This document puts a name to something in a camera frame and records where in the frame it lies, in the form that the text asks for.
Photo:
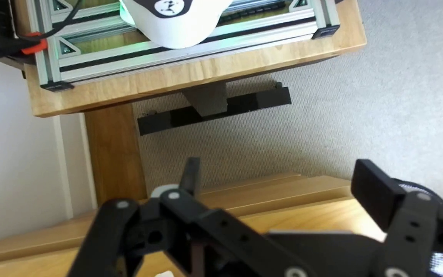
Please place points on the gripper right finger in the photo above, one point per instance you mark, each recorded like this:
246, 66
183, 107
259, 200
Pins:
413, 231

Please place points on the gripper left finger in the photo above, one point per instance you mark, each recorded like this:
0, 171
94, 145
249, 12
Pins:
190, 219

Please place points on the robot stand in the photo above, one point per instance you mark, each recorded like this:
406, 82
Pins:
190, 73

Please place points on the black clamp with orange grip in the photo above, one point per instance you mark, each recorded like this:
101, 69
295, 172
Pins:
2, 46

